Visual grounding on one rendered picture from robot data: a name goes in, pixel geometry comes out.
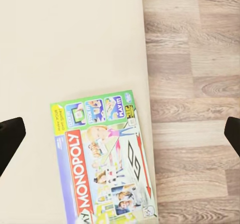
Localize board game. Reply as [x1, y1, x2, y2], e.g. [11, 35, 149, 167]
[49, 89, 157, 224]

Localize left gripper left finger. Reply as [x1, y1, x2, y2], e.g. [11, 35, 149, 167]
[0, 117, 26, 177]

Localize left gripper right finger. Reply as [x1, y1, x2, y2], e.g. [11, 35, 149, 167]
[224, 117, 240, 157]

